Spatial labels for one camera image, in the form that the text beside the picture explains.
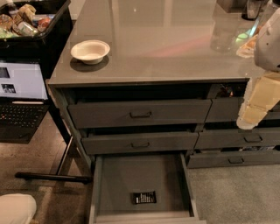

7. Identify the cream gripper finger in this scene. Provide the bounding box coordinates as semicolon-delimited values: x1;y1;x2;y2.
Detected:
236;72;280;130

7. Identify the black rxbar chocolate wrapper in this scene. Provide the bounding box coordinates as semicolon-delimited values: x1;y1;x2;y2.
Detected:
133;191;157;205

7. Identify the white robot base corner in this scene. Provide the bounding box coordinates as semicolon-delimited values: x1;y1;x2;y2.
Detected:
0;193;37;224

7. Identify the grey middle right drawer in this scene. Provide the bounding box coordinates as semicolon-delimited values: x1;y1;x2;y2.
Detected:
195;128;280;150

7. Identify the grey top right drawer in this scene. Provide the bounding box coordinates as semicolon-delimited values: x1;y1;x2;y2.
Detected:
206;97;280;123

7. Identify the dark cup on counter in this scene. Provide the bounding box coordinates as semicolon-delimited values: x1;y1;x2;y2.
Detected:
241;0;263;21

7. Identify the grey bottom right drawer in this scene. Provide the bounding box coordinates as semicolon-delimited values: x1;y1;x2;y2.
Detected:
187;150;280;169

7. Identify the grey middle left drawer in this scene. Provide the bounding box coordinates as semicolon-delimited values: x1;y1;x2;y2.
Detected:
81;131;199;155

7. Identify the grey top left drawer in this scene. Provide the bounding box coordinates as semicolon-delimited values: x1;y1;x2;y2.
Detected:
68;99;211;129

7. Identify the open grey bottom left drawer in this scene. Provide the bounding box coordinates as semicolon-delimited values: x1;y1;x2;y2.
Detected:
88;153;207;224

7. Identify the clear plastic cup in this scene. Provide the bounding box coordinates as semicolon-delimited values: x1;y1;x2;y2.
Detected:
210;12;237;53

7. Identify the white paper bowl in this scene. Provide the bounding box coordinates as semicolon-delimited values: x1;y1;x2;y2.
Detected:
71;40;110;65

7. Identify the black laptop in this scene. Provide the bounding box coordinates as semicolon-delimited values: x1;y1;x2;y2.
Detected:
0;61;49;144

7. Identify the black bin of snacks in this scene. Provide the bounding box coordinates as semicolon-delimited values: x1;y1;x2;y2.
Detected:
0;0;73;79

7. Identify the grey cabinet frame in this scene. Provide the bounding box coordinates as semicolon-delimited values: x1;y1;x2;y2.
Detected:
51;80;279;164

